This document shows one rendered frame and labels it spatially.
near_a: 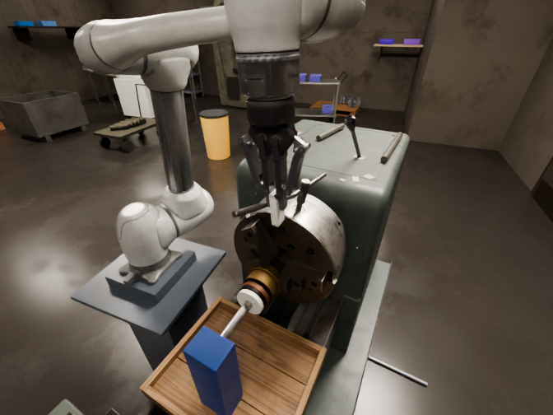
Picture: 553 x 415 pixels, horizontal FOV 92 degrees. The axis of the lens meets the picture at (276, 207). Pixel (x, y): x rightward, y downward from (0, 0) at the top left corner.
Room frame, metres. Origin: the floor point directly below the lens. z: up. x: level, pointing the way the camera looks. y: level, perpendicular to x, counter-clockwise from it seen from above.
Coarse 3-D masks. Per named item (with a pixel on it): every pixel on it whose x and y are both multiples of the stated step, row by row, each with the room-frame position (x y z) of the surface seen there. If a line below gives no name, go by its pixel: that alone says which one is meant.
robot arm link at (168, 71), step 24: (192, 48) 0.92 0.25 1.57; (144, 72) 0.83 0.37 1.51; (168, 72) 0.85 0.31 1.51; (168, 96) 0.87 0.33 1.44; (168, 120) 0.88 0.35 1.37; (168, 144) 0.88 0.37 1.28; (168, 168) 0.89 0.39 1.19; (192, 168) 0.95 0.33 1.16; (168, 192) 0.90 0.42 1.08; (192, 192) 0.91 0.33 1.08; (192, 216) 0.89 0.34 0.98
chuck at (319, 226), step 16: (288, 208) 0.56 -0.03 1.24; (304, 208) 0.57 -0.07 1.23; (240, 224) 0.59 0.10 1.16; (288, 224) 0.52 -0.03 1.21; (304, 224) 0.51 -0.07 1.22; (320, 224) 0.53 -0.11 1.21; (240, 240) 0.60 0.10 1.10; (288, 240) 0.52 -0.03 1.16; (304, 240) 0.50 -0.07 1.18; (320, 240) 0.49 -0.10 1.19; (336, 240) 0.52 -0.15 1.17; (240, 256) 0.60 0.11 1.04; (288, 256) 0.60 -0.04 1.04; (304, 256) 0.50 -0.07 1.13; (320, 256) 0.48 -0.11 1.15; (336, 256) 0.49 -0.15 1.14; (304, 288) 0.50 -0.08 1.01
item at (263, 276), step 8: (256, 272) 0.46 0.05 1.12; (264, 272) 0.45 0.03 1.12; (272, 272) 0.47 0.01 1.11; (248, 280) 0.44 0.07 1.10; (256, 280) 0.43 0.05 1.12; (264, 280) 0.43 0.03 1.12; (272, 280) 0.44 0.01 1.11; (240, 288) 0.42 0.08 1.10; (248, 288) 0.41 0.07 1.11; (256, 288) 0.41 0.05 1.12; (264, 288) 0.42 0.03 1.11; (272, 288) 0.42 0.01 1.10; (280, 288) 0.44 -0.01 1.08; (264, 296) 0.40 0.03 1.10; (272, 296) 0.41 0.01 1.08; (264, 304) 0.39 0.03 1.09
